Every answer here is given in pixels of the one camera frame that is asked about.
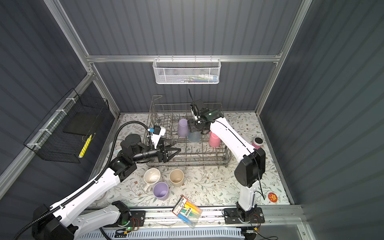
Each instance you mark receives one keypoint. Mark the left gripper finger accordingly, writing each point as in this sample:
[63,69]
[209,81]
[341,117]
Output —
[167,144]
[170,153]

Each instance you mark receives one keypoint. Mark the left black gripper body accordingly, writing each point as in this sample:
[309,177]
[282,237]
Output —
[161,156]

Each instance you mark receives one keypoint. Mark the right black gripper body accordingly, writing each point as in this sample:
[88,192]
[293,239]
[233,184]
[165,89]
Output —
[194,125]

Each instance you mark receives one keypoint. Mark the blue translucent cup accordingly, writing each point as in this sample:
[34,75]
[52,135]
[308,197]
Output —
[194,137]

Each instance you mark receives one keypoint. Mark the lilac cup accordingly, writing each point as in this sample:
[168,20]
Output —
[183,129]

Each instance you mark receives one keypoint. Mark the pink cup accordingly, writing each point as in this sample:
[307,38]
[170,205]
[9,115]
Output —
[214,140]

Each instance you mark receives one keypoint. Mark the beige cup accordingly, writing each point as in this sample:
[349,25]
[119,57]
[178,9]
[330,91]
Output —
[177,177]

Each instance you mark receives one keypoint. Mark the purple cup front row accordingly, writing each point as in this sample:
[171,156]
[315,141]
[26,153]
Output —
[161,191]

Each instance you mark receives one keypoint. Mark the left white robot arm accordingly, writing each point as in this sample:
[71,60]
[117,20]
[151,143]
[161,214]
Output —
[63,220]

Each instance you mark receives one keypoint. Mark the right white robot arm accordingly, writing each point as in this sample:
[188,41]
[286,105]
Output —
[251,161]

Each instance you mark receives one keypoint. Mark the white ceramic mug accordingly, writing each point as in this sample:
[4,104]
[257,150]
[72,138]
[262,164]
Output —
[151,178]

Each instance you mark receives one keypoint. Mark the floral table mat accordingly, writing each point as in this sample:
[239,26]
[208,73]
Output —
[204,185]

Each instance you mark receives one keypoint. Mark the highlighter marker pack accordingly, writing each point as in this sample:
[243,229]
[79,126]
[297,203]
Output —
[187,212]

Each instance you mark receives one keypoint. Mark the yellow marker pen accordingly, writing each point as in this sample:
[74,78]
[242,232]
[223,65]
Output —
[85,147]

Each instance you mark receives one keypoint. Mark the red round sticker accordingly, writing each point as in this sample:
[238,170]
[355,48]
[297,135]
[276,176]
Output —
[273,197]

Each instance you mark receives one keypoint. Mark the grey wire dish rack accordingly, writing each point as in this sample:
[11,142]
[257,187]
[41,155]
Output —
[167,115]

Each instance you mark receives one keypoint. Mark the pens in wall basket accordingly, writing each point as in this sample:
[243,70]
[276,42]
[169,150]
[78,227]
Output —
[205,79]

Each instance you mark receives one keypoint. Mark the white wire wall basket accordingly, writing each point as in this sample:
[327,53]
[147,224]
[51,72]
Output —
[167,72]

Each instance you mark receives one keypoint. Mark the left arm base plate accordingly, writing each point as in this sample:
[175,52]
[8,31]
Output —
[135,218]

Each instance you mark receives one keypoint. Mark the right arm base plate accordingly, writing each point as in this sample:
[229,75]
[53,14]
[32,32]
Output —
[231,217]

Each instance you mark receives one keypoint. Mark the black wire side basket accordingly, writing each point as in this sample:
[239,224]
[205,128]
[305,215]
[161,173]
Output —
[64,134]

